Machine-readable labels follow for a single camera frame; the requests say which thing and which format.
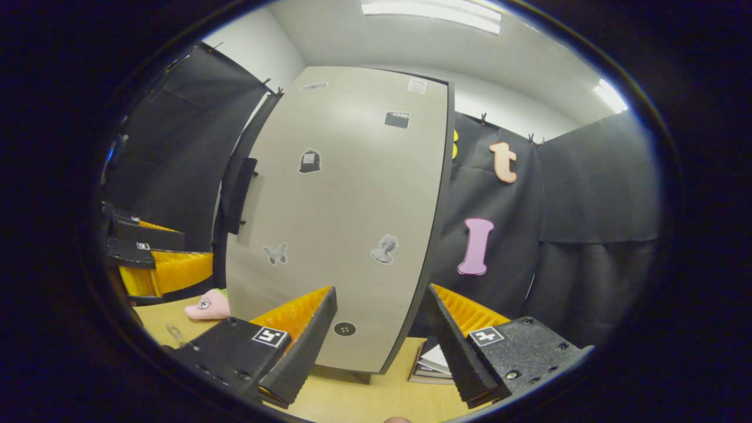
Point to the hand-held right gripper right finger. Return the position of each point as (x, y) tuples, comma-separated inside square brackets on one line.
[(458, 352)]

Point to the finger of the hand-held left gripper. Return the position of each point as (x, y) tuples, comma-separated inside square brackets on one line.
[(153, 238), (176, 273)]

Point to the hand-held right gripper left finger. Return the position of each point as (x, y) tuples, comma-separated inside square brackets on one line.
[(305, 343)]

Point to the grey thick book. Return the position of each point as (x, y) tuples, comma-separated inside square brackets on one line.
[(426, 379)]

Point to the pink plush toy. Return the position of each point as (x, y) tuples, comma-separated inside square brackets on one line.
[(208, 306)]

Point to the black backdrop cloth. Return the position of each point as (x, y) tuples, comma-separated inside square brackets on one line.
[(587, 194)]

